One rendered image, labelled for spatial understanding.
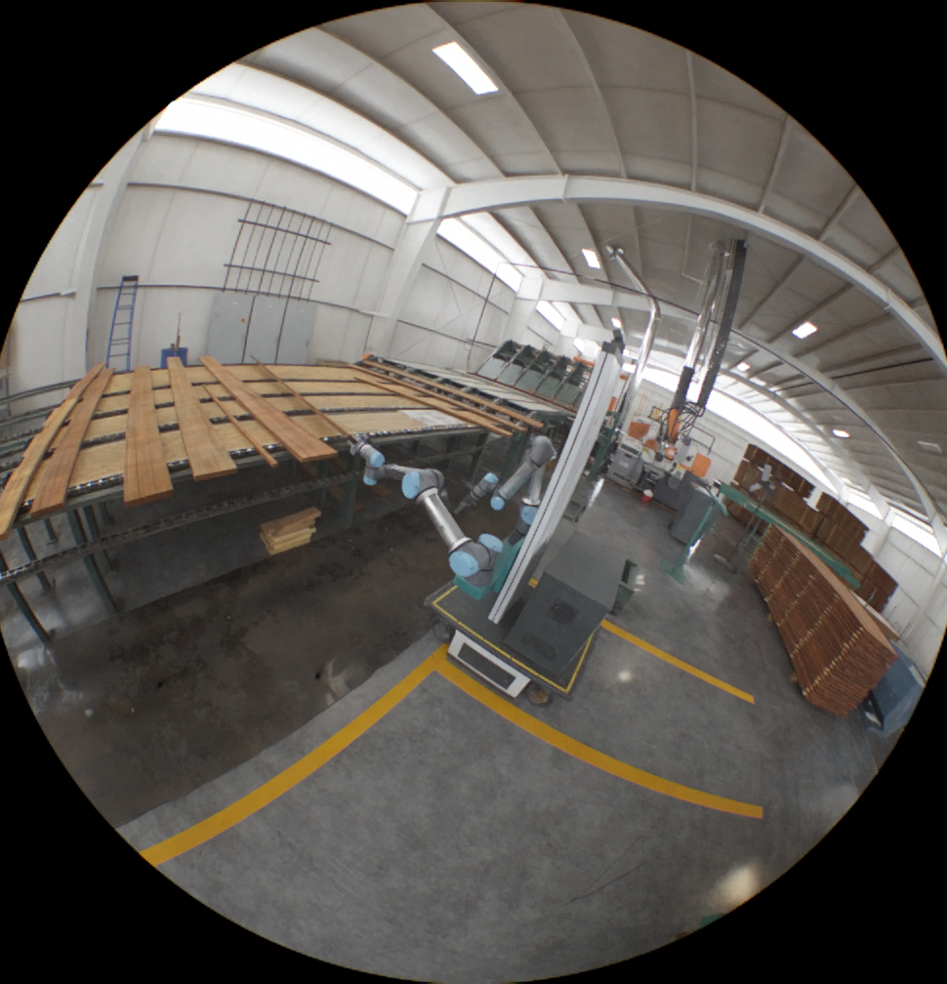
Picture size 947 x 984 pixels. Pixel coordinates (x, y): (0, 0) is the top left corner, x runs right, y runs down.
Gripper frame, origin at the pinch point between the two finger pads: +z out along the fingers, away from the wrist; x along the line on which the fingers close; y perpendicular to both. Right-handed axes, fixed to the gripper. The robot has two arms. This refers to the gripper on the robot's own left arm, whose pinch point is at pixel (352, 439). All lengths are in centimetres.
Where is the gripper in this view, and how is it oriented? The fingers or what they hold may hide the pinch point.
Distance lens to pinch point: 192.5
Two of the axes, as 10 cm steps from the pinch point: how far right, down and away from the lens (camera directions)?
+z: -7.2, -4.7, 5.1
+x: -6.1, 7.8, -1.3
